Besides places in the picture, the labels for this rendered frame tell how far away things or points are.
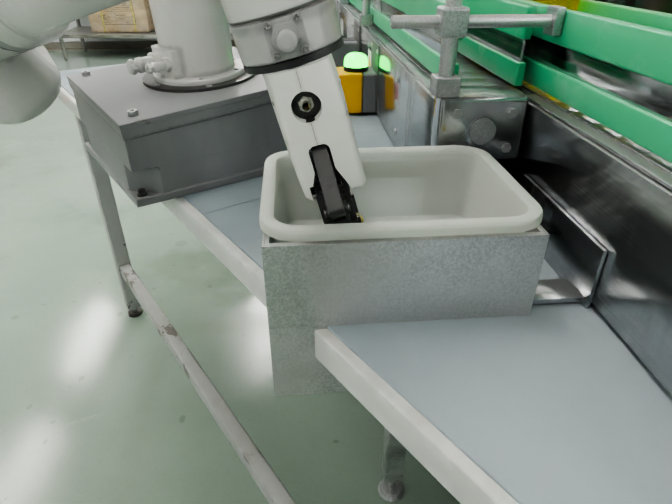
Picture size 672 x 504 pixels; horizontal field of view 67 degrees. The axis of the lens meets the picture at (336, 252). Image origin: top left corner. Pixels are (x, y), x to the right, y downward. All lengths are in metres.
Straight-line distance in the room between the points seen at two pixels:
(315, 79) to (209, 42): 0.37
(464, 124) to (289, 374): 0.31
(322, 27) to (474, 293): 0.23
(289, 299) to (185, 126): 0.31
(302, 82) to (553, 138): 0.27
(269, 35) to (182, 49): 0.36
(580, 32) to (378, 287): 0.30
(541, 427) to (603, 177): 0.21
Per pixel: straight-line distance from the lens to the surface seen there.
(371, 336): 0.41
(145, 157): 0.64
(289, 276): 0.39
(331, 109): 0.36
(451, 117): 0.56
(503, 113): 0.58
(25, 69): 0.59
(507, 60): 0.64
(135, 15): 6.09
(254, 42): 0.36
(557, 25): 0.58
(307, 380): 0.46
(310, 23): 0.36
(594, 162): 0.48
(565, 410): 0.39
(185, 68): 0.72
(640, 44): 0.47
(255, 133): 0.68
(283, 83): 0.35
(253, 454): 1.03
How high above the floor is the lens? 1.02
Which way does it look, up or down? 31 degrees down
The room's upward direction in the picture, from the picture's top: straight up
